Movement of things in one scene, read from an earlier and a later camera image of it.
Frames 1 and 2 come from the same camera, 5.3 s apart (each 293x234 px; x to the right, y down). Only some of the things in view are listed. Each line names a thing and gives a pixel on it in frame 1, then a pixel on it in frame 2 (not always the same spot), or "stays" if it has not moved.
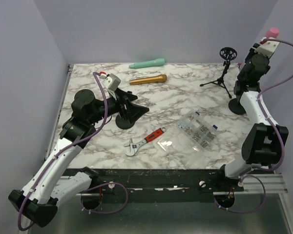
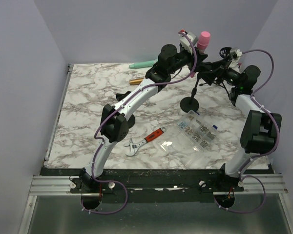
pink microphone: x=273 y=32 -> x=202 y=45
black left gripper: x=134 y=111 -> x=190 y=58
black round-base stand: x=235 y=105 -> x=190 y=104
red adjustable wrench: x=134 y=146 stays
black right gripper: x=251 y=53 -> x=216 y=70
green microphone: x=157 y=61 stays
